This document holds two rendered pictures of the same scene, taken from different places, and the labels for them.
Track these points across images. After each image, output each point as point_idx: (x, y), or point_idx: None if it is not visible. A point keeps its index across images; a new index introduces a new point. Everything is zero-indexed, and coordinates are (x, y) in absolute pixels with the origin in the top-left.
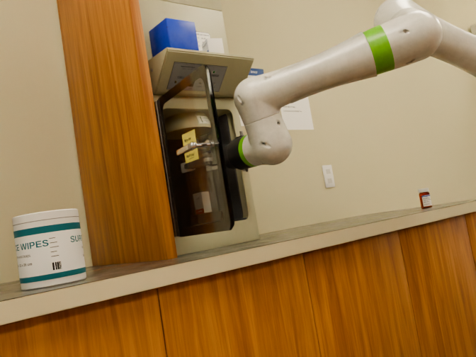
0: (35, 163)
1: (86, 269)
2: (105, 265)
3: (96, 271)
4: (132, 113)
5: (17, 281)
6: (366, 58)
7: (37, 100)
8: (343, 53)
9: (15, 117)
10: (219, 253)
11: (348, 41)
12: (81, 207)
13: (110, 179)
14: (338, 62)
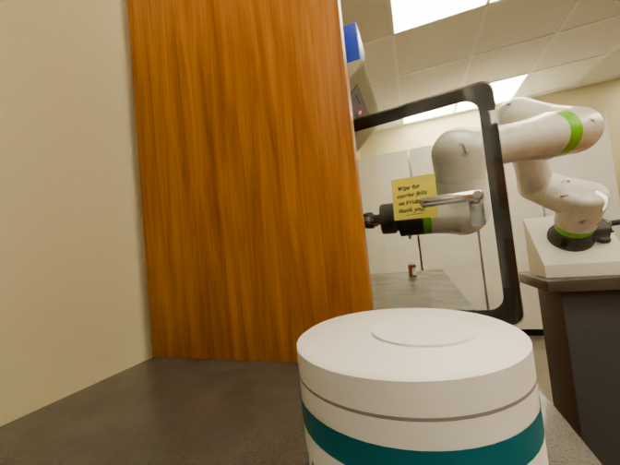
0: (66, 187)
1: (183, 378)
2: (193, 360)
3: (283, 409)
4: (310, 135)
5: (31, 435)
6: (566, 137)
7: (78, 86)
8: (549, 126)
9: (36, 98)
10: None
11: (546, 116)
12: (137, 266)
13: (229, 231)
14: (545, 135)
